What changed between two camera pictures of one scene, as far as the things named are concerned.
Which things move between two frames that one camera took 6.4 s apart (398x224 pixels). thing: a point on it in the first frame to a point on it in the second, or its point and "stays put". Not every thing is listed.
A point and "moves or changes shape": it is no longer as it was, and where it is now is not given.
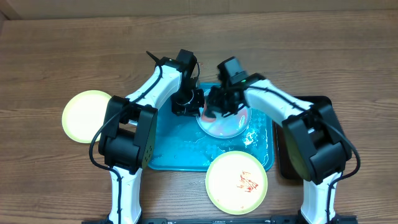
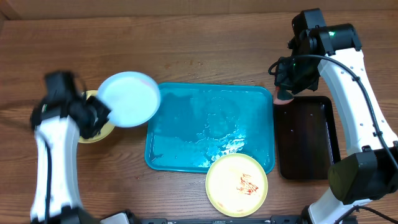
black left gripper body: x=186 y=102 to x=97 y=115
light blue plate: x=227 y=126 to x=132 y=98
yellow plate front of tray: x=236 y=182 stays put
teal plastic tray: x=181 y=145 stays put
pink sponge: x=206 y=118 moves or changes shape
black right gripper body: x=218 y=104 to x=290 y=86
